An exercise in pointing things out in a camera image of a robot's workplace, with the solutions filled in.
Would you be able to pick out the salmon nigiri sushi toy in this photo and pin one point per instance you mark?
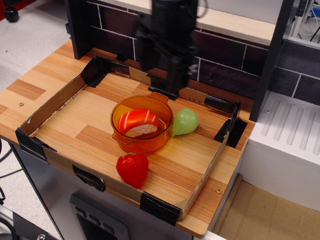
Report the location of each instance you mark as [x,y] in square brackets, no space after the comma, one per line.
[138,122]

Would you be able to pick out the green toy pear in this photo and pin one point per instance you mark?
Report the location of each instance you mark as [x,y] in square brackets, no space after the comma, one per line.
[185,121]

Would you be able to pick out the grey oven control panel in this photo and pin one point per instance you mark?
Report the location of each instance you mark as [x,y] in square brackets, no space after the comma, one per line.
[95,224]

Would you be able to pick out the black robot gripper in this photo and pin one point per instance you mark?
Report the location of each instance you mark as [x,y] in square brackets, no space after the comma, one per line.
[168,31]

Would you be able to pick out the white toy sink drainboard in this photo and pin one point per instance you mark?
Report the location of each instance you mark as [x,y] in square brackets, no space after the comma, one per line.
[282,155]

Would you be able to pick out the orange transparent plastic pot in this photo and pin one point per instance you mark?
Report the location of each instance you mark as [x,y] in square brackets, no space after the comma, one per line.
[150,143]

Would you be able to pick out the red toy strawberry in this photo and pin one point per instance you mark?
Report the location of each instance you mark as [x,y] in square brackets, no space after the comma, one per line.
[133,169]

